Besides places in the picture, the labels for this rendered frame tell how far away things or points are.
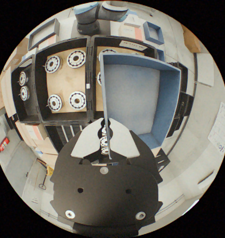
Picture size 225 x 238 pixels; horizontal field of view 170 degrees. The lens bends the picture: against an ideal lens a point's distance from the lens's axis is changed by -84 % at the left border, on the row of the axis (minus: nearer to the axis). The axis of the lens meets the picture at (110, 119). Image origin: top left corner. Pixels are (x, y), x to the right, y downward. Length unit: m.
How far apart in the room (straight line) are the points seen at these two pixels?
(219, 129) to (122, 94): 2.91
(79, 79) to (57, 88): 0.14
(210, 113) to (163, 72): 2.80
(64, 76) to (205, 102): 3.13
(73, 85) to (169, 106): 0.42
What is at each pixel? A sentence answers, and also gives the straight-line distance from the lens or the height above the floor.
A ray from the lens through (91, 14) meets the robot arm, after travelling 0.49.
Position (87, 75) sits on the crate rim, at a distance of 0.32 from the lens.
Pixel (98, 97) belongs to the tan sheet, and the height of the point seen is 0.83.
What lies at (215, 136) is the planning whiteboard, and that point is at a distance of 2.99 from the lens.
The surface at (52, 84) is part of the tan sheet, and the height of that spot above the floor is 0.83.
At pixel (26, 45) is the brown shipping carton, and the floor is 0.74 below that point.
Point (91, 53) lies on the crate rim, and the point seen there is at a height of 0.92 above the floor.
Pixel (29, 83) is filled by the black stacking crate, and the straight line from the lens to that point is 0.65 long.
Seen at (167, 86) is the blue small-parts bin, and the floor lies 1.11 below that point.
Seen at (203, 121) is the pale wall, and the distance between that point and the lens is 3.03.
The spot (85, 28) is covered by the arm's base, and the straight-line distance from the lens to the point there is 0.58.
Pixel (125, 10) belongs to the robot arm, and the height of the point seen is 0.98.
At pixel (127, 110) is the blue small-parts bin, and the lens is 0.19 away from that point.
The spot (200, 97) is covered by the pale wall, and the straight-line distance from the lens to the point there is 3.06.
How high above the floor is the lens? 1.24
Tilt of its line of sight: 60 degrees down
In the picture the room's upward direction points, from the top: 165 degrees clockwise
